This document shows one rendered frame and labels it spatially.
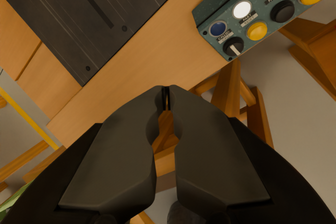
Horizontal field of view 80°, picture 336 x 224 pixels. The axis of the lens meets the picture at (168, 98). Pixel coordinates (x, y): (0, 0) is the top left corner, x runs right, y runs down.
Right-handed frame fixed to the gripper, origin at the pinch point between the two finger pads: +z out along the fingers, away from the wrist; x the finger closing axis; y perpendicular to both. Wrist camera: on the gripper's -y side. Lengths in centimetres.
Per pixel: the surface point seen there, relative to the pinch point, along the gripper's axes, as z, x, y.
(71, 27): 29.7, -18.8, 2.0
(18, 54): 37, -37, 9
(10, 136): 159, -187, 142
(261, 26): 15.6, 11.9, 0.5
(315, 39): 25.6, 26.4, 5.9
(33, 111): 149, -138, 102
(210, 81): 82, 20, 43
